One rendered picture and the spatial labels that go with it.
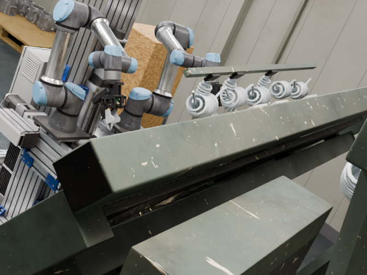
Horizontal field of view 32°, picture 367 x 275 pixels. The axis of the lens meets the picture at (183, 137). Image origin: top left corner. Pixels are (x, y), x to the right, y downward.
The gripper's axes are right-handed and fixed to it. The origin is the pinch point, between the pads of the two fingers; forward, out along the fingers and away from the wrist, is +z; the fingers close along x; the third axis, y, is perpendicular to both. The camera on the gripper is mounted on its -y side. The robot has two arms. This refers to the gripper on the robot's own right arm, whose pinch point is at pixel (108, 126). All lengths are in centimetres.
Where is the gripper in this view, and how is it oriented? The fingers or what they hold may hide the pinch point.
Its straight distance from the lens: 280.7
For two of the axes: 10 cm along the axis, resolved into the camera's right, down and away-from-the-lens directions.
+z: -0.2, 10.0, 0.5
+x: 6.3, -0.2, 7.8
